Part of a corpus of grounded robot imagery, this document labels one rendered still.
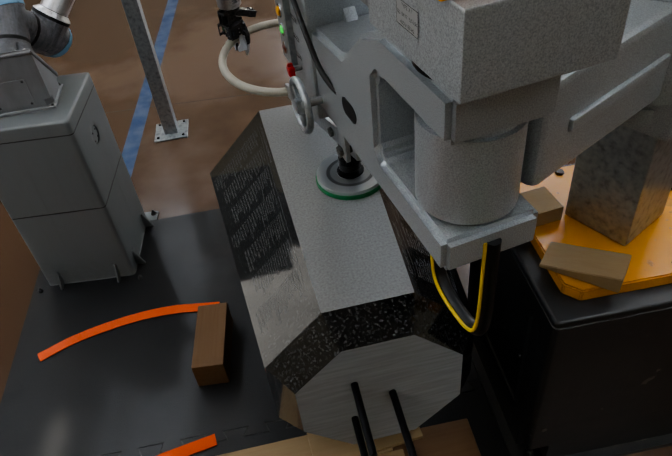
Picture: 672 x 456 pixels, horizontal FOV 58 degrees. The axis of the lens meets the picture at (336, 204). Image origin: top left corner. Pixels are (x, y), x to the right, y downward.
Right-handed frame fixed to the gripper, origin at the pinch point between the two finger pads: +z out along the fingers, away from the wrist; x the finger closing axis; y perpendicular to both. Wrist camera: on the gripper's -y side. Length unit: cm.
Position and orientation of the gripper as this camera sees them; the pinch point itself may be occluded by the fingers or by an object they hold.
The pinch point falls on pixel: (242, 49)
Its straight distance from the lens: 254.8
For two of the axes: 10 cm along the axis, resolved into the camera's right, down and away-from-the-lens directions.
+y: -6.1, 6.1, -5.1
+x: 7.9, 4.1, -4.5
